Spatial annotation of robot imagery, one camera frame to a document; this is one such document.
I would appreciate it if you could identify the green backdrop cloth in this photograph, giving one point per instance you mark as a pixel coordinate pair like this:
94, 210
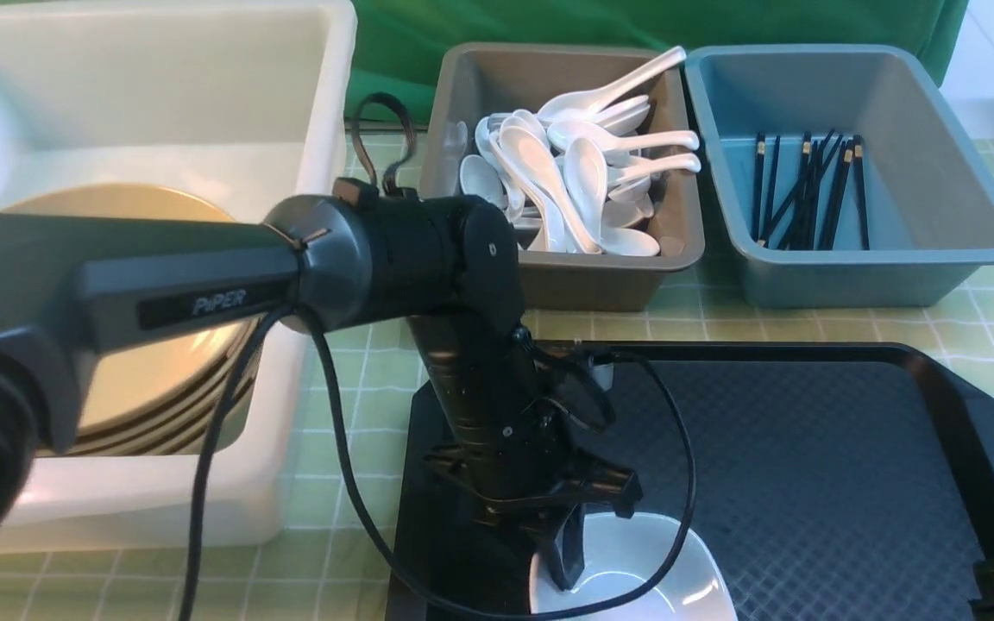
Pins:
400, 45

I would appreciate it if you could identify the bottom stacked tan bowl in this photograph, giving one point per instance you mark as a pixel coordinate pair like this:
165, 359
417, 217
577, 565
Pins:
183, 438

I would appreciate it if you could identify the white spoon centre upright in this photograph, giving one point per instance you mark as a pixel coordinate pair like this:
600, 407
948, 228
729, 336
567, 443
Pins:
585, 175

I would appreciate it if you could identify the white spoon handle right lower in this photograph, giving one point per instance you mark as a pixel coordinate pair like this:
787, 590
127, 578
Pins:
624, 168

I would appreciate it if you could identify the white spoon handle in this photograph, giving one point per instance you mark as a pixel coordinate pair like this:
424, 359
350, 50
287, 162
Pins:
624, 168
563, 133

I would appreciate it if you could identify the top stacked tan bowl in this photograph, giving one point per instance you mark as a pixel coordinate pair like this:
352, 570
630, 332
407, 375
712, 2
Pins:
153, 400

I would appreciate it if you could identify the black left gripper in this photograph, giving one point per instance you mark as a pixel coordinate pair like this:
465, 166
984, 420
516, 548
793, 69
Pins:
510, 406

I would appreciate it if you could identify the brown plastic spoon bin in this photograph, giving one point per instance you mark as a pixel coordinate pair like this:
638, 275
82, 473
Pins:
481, 78

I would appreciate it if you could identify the blue plastic chopstick bin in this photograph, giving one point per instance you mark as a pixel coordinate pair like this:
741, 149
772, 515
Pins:
930, 197

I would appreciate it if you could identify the white spoon far left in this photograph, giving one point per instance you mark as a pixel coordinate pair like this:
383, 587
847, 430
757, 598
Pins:
476, 176

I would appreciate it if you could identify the white spoon handle right upper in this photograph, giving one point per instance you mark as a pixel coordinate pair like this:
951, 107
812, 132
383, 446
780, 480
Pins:
563, 133

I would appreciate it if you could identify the white spoon bottom front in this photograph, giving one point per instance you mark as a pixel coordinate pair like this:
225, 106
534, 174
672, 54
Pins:
628, 242

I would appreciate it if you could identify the black serving tray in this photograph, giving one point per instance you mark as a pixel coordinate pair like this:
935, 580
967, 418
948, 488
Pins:
835, 481

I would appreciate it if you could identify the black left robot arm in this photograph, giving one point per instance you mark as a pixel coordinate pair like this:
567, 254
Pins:
73, 289

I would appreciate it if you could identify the white spoon leaning top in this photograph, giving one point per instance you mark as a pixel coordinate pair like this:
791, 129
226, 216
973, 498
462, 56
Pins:
585, 105

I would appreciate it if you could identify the large white plastic tub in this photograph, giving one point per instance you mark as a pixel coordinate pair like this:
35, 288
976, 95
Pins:
236, 102

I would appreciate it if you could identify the stacked tan bowl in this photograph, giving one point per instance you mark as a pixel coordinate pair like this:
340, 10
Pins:
183, 438
217, 371
154, 420
153, 400

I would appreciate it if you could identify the white spoon left long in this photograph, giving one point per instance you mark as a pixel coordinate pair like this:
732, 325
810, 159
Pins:
563, 230

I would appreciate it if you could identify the white square dish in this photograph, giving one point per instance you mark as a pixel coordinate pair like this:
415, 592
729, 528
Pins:
620, 555

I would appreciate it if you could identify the tan noodle bowl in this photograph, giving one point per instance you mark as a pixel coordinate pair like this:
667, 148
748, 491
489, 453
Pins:
136, 380

